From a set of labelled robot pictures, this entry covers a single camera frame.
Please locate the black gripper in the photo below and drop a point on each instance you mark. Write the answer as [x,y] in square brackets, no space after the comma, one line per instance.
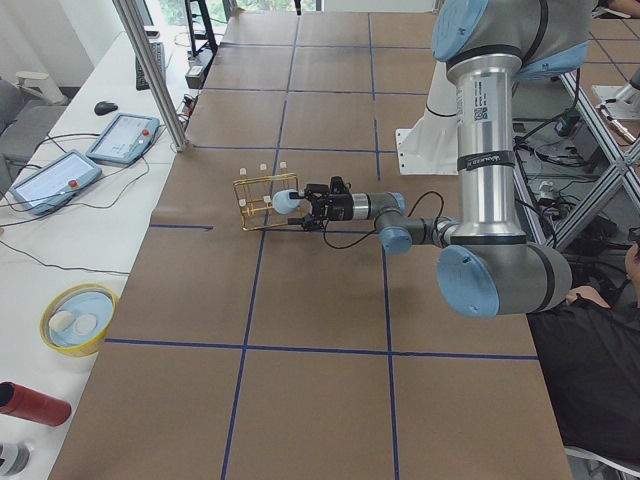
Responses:
[339,209]

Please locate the light blue plastic cup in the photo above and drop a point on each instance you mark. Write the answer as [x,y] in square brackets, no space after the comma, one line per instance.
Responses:
[286,201]

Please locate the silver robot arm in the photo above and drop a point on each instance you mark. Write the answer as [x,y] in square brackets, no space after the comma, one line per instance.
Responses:
[486,267]

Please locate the blue tape grid lines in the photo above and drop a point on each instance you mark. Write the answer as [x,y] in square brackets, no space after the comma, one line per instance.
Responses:
[264,332]

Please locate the far blue teach pendant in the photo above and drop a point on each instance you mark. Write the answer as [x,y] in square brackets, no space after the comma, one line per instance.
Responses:
[124,140]

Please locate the blue teach pendant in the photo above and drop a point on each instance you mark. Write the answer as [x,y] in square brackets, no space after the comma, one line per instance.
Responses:
[124,140]
[54,185]

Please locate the black computer mouse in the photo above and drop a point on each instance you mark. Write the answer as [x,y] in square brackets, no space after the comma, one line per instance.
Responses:
[104,107]

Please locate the yellow rimmed blue bowl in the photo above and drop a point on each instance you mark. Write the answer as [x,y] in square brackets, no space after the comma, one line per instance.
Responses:
[75,323]

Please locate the near blue teach pendant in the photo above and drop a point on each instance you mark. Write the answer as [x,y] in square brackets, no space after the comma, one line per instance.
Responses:
[54,185]

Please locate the person in black shirt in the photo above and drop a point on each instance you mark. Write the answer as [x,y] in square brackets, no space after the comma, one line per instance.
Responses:
[589,356]

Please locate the red cylinder bottle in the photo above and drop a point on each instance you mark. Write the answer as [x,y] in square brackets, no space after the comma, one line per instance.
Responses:
[27,404]

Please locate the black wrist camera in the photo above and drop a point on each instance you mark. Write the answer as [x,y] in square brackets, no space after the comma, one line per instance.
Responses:
[337,186]

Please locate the gold wire cup holder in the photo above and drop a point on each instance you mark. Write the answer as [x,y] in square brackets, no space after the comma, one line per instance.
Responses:
[254,194]

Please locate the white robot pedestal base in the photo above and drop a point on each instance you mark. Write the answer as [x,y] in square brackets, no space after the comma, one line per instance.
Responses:
[430,146]

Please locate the aluminium frame post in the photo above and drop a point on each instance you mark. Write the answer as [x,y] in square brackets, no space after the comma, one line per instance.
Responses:
[133,25]

